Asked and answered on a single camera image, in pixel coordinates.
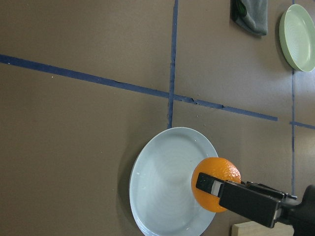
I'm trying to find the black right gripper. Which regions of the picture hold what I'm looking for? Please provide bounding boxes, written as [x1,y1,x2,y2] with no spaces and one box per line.
[196,172,315,236]

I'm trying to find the orange fruit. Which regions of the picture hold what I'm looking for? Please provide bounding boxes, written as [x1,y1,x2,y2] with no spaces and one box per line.
[191,157,241,213]

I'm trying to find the light blue plate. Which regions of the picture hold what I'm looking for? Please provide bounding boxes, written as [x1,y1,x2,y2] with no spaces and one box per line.
[129,127,217,236]

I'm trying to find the green plate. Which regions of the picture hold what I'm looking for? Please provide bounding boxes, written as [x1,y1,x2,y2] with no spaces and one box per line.
[279,4,315,72]

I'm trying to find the wooden cutting board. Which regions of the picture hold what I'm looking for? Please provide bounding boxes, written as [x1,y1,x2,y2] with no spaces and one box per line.
[231,221,294,236]

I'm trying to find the grey folded cloth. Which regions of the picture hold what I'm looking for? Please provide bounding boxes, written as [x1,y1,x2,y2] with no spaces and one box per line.
[231,0,268,36]

